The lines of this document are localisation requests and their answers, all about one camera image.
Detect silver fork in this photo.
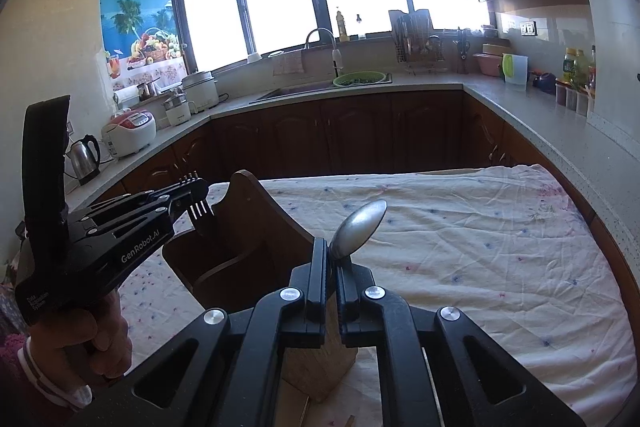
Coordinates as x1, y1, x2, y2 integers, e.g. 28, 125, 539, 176
180, 171, 216, 237

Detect silver spoon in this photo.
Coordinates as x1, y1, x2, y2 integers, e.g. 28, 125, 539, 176
329, 199, 387, 260

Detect person's left hand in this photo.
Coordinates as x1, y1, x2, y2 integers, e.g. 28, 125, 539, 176
29, 291, 132, 393

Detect small white cooker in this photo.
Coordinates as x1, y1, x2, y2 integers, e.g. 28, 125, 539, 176
163, 93, 191, 127

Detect white red rice cooker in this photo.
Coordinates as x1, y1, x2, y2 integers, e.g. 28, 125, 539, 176
101, 109, 156, 158

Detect wooden utensil holder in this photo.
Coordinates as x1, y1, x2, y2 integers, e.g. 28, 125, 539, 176
163, 170, 357, 402

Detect large white rice cooker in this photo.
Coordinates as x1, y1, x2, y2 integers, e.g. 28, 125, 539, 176
181, 72, 219, 115

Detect steel electric kettle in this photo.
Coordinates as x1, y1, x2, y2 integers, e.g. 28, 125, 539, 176
66, 134, 101, 185

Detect paper towel roll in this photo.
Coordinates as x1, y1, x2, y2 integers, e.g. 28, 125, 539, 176
114, 86, 139, 106

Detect white floral tablecloth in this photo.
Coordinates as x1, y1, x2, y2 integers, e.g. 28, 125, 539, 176
118, 163, 639, 427

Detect fruit poster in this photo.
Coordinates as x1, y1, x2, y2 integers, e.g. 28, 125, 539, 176
100, 0, 186, 91

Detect hanging dish cloth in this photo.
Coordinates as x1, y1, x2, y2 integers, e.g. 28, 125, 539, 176
269, 50, 305, 76

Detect lower wooden cabinets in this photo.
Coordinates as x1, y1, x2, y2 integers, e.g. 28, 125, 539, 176
64, 89, 640, 298

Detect curved sink faucet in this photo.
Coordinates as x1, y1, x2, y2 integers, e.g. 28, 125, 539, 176
304, 26, 345, 78

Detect green colander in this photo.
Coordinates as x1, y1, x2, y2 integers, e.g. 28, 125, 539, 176
333, 72, 387, 88

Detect yellow detergent bottle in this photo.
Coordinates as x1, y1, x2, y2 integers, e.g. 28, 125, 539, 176
335, 9, 349, 42

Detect dish drying rack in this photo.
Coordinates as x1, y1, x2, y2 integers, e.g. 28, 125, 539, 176
388, 9, 447, 74

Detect spice jar set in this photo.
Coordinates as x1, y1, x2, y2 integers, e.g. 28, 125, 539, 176
554, 81, 594, 117

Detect pink basin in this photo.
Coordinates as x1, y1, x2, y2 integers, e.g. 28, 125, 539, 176
473, 53, 502, 78

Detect green lid white container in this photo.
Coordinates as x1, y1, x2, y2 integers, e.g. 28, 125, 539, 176
501, 53, 528, 89

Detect oil bottles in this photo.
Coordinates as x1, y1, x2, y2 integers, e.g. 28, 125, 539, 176
562, 48, 596, 91

